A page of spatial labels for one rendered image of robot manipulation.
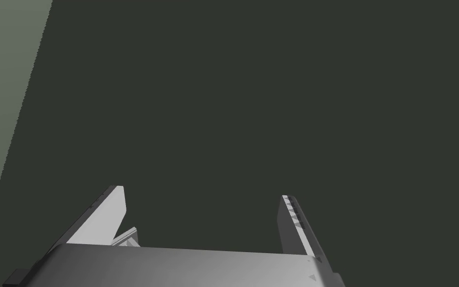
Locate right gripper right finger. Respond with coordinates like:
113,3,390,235
276,194,323,264

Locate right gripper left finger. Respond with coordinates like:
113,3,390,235
47,185,139,255

